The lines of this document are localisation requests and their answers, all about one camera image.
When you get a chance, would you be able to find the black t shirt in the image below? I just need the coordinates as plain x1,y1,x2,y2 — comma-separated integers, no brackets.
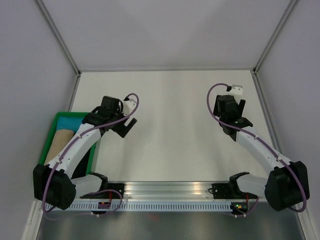
71,148,95,179

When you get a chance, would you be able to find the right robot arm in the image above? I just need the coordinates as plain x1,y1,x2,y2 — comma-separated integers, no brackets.
213,94,310,213

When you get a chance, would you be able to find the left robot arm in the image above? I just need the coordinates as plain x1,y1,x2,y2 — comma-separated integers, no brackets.
32,93,140,210

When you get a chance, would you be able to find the rolled blue t shirt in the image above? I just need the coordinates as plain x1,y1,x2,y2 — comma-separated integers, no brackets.
56,116,83,133

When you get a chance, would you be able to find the rolled beige t shirt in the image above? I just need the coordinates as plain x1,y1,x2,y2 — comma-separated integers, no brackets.
44,129,75,165

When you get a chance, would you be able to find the green plastic tray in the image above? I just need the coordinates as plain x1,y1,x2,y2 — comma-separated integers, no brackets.
38,112,97,165

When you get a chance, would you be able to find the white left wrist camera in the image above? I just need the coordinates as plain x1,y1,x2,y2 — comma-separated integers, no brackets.
122,98,137,117

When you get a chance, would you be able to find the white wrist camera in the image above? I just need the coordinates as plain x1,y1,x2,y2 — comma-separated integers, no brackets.
122,98,137,117
226,84,243,96

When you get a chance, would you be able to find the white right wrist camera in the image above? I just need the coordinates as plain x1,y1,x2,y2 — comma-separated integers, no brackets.
226,84,243,96

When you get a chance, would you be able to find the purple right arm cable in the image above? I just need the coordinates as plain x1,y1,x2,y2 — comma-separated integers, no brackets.
206,82,311,213

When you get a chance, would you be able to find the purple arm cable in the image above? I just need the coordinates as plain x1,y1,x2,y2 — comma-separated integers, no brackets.
206,82,311,213
41,92,141,213

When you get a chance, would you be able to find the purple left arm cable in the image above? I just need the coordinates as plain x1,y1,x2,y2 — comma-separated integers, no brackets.
41,92,141,213

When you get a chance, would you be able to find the right aluminium frame post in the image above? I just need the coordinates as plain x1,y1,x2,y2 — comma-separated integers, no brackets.
252,0,301,75

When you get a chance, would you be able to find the aluminium frame post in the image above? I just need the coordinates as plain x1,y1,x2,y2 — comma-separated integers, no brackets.
33,0,81,77
252,0,301,75

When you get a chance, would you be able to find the aluminium mounting rail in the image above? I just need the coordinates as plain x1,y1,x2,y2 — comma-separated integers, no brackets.
79,181,268,201

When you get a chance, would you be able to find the white slotted cable duct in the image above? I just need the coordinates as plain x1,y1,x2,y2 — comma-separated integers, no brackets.
67,200,248,212

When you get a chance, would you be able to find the left aluminium frame post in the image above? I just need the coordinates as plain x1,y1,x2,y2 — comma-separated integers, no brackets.
33,0,81,77

